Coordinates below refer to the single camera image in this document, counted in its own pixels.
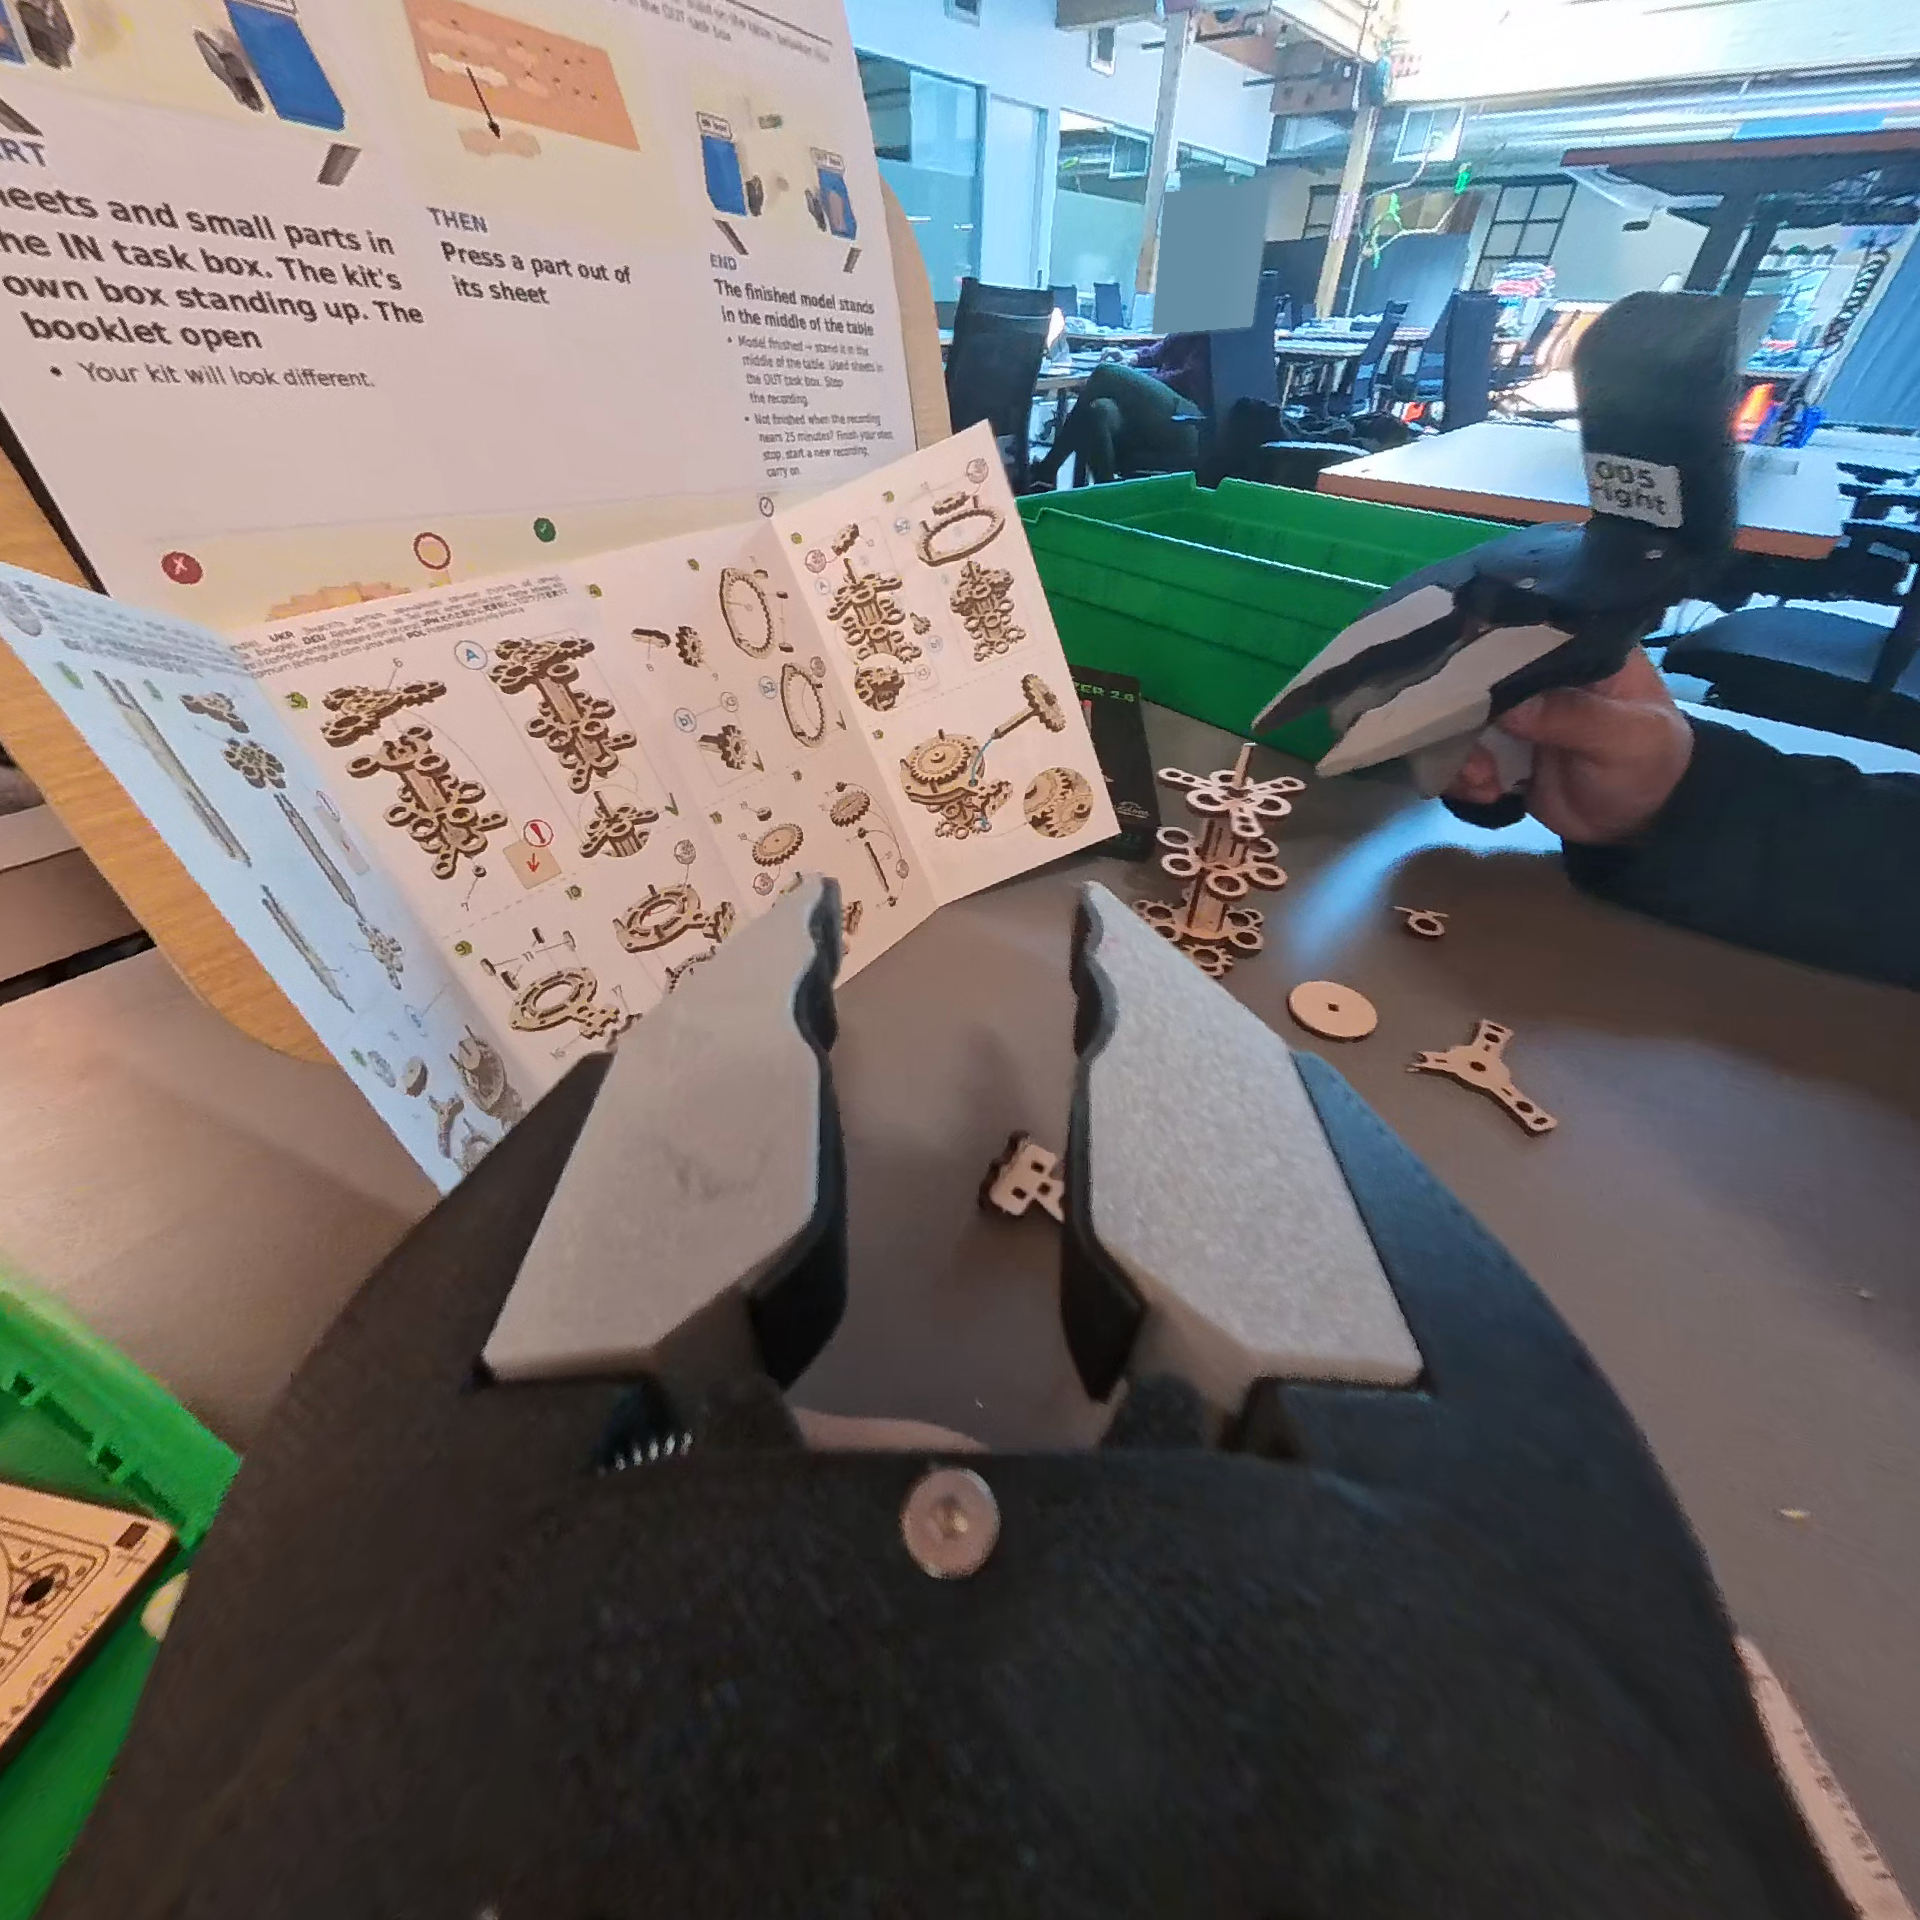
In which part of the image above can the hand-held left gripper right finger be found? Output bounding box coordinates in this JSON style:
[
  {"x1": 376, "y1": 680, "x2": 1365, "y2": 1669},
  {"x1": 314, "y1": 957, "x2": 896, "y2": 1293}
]
[{"x1": 1056, "y1": 879, "x2": 1426, "y2": 1423}]

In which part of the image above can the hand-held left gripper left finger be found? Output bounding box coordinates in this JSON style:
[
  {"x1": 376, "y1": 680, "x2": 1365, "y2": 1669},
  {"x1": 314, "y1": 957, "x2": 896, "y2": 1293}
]
[{"x1": 478, "y1": 875, "x2": 855, "y2": 1394}]

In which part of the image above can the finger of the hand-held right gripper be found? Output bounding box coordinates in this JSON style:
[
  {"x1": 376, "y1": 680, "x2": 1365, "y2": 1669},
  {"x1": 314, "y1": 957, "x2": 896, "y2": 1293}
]
[
  {"x1": 1249, "y1": 584, "x2": 1489, "y2": 740},
  {"x1": 1315, "y1": 622, "x2": 1581, "y2": 779}
]

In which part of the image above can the wooden model tower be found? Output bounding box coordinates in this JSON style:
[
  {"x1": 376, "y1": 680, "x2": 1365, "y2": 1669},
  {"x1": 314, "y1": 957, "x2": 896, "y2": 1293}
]
[{"x1": 1131, "y1": 738, "x2": 1291, "y2": 980}]

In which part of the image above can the person's right forearm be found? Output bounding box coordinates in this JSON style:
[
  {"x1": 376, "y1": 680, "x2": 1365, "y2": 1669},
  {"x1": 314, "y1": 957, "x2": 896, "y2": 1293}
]
[{"x1": 1559, "y1": 703, "x2": 1920, "y2": 995}]

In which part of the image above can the person's right hand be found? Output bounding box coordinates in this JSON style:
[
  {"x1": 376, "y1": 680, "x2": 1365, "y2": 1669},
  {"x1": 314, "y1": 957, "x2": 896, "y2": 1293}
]
[{"x1": 1459, "y1": 652, "x2": 1702, "y2": 845}]

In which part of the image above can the green plastic bin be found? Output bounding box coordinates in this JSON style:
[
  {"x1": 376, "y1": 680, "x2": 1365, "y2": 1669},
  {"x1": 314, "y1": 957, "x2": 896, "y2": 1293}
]
[
  {"x1": 1018, "y1": 474, "x2": 1521, "y2": 712},
  {"x1": 0, "y1": 1275, "x2": 246, "y2": 1877}
]

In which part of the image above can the white wood-edged table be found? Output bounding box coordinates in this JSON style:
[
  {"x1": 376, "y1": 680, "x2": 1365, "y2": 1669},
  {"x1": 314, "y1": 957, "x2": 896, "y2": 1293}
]
[{"x1": 1318, "y1": 415, "x2": 1920, "y2": 560}]

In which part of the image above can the raised standing desk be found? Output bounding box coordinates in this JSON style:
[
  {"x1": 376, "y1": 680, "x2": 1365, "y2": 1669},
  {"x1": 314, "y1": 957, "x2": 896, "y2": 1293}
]
[{"x1": 1559, "y1": 128, "x2": 1920, "y2": 302}]

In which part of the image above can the black kit box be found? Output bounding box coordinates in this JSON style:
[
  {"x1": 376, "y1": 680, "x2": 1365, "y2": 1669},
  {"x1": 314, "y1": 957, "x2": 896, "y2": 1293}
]
[{"x1": 1067, "y1": 663, "x2": 1162, "y2": 862}]

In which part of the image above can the black office chair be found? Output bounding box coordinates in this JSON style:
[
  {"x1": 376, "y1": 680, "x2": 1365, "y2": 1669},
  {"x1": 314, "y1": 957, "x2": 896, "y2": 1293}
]
[
  {"x1": 1662, "y1": 451, "x2": 1920, "y2": 740},
  {"x1": 944, "y1": 277, "x2": 1056, "y2": 494}
]

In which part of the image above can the three-armed wooden piece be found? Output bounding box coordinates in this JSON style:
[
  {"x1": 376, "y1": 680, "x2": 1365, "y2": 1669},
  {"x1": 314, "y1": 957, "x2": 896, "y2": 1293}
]
[{"x1": 1408, "y1": 1020, "x2": 1561, "y2": 1136}]

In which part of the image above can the folded instruction booklet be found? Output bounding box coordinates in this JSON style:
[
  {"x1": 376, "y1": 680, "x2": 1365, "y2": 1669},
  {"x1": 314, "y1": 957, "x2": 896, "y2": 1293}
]
[{"x1": 0, "y1": 420, "x2": 1126, "y2": 1194}]

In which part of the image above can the engraved wooden sheet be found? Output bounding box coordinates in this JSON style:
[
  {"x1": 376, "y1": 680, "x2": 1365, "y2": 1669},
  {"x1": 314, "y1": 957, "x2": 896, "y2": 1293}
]
[{"x1": 0, "y1": 1482, "x2": 179, "y2": 1760}]

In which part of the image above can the instruction poster board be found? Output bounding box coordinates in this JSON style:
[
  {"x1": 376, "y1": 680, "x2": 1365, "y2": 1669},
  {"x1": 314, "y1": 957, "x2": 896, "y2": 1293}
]
[{"x1": 0, "y1": 0, "x2": 953, "y2": 1070}]

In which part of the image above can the small wooden bracket piece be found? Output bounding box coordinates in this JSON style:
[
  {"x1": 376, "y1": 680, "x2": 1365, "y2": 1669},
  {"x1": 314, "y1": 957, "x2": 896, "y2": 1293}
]
[{"x1": 983, "y1": 1131, "x2": 1071, "y2": 1224}]

